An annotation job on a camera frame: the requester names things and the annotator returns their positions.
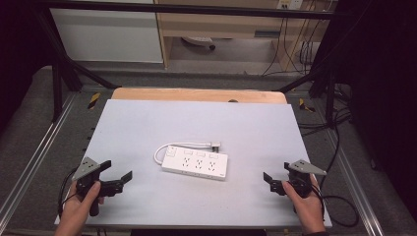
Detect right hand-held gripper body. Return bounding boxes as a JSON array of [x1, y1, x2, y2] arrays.
[[283, 158, 328, 200]]

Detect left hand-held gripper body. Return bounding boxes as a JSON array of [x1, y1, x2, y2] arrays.
[[72, 156, 115, 217]]

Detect white power strip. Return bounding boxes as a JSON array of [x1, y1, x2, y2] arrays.
[[160, 146, 229, 182]]

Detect person's right hand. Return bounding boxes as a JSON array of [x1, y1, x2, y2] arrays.
[[281, 174, 328, 235]]

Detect person's left hand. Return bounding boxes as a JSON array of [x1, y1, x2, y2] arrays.
[[53, 180, 105, 236]]

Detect white table sheet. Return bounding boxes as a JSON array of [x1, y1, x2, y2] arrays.
[[54, 99, 332, 229]]

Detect yellow black tape marker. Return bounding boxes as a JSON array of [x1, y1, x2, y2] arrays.
[[298, 97, 317, 113], [87, 91, 101, 110]]

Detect wooden board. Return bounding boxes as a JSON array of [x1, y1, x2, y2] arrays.
[[110, 87, 288, 105]]

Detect black curtain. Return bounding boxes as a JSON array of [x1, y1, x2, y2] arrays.
[[323, 0, 417, 215], [0, 0, 55, 134]]

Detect white cabinet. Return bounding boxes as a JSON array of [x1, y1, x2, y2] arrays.
[[49, 0, 164, 64]]

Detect white device under desk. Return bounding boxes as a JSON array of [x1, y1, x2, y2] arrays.
[[181, 35, 217, 51]]

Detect wooden desk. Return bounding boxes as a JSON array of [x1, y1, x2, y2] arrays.
[[152, 0, 332, 71]]

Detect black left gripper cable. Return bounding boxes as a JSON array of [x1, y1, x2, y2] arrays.
[[57, 166, 79, 218]]

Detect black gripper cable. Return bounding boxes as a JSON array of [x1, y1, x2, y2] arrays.
[[57, 166, 79, 218], [317, 126, 361, 228]]

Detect bundle of black floor cables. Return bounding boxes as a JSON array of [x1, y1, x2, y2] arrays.
[[296, 82, 355, 138]]

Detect aluminium rail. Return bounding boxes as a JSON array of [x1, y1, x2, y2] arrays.
[[326, 126, 386, 236], [0, 92, 80, 225]]

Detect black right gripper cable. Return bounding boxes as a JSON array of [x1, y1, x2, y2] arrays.
[[317, 126, 361, 228]]

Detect black cables behind desk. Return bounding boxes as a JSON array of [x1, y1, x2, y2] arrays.
[[261, 16, 330, 77]]

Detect wall outlet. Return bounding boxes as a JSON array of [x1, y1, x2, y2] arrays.
[[276, 0, 305, 11]]

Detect black metal frame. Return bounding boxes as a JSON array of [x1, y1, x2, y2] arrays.
[[32, 0, 342, 127]]

